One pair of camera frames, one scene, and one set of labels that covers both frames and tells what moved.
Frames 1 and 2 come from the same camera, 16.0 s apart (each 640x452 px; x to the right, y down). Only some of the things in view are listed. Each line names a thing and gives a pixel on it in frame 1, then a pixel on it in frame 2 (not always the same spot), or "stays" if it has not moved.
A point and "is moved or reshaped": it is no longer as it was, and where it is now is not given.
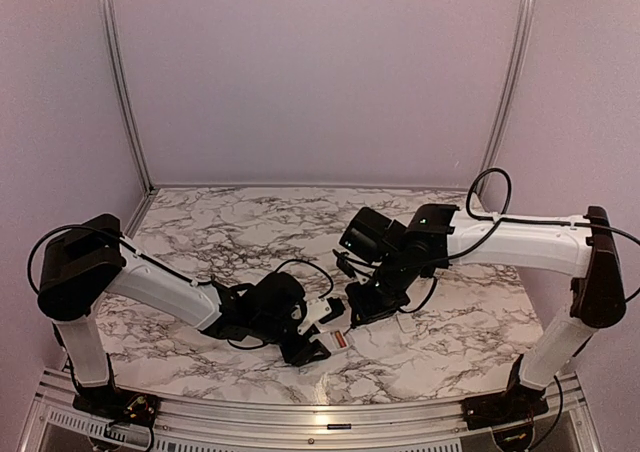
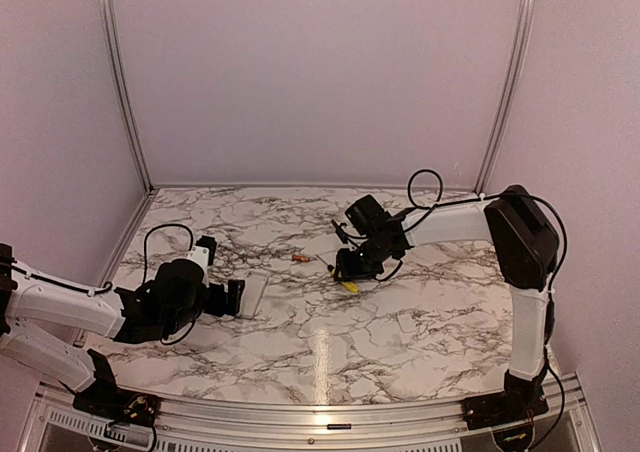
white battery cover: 406,322 stays
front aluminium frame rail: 56,425 stays
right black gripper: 366,311 to 348,272
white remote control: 335,341 is moved or reshaped
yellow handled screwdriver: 352,326 to 350,286
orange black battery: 340,340 is moved or reshaped
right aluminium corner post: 513,83 stays
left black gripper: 305,351 to 232,306
